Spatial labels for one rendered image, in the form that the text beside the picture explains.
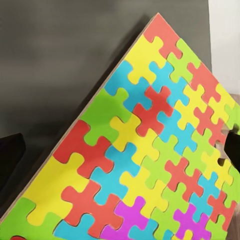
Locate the desk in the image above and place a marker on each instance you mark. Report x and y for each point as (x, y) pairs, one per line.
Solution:
(56, 54)

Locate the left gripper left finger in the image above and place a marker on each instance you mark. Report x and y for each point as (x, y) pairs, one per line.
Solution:
(12, 149)

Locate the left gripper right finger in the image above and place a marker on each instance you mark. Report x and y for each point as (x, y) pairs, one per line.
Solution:
(232, 149)

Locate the jigsaw puzzle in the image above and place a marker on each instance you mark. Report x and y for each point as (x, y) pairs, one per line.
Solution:
(139, 162)

